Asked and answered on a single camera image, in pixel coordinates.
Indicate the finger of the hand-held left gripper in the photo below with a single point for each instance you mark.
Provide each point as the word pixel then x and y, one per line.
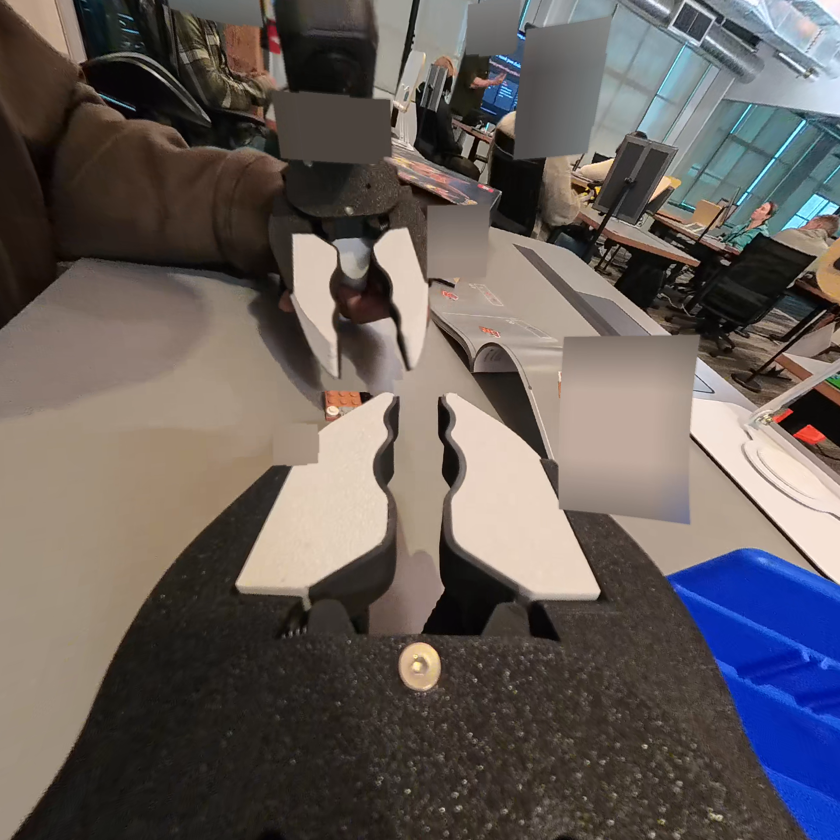
pixel 410 289
pixel 315 282

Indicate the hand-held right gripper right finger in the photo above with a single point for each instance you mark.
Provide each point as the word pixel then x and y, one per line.
pixel 518 525

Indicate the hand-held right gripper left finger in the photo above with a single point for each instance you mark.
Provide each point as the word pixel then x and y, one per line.
pixel 321 518

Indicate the grey instruction booklet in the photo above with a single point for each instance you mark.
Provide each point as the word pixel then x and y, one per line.
pixel 485 321

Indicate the orange brick plate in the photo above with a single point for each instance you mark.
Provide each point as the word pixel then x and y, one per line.
pixel 344 399

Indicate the blue storage bin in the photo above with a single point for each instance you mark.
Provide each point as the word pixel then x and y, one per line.
pixel 774 656

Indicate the grey desk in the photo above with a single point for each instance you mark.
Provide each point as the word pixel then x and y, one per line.
pixel 131 394

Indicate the person's left hand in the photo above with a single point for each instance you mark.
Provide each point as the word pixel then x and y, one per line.
pixel 358 305

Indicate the printed brick set box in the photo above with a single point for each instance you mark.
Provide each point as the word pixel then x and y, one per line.
pixel 446 180

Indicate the black office chair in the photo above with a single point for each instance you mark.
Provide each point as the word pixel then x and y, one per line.
pixel 518 190
pixel 754 282

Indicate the presentation screen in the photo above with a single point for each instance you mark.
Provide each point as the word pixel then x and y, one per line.
pixel 505 79

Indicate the black curved chair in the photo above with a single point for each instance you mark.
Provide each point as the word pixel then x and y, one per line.
pixel 144 85

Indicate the grey monitor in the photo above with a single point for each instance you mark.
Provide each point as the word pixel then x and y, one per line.
pixel 636 177

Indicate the person's brown jacket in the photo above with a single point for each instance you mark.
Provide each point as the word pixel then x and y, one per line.
pixel 19 164

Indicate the clear acrylic bracket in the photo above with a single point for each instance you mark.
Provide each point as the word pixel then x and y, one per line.
pixel 794 394

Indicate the silver ventilation duct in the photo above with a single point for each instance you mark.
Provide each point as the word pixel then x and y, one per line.
pixel 722 39

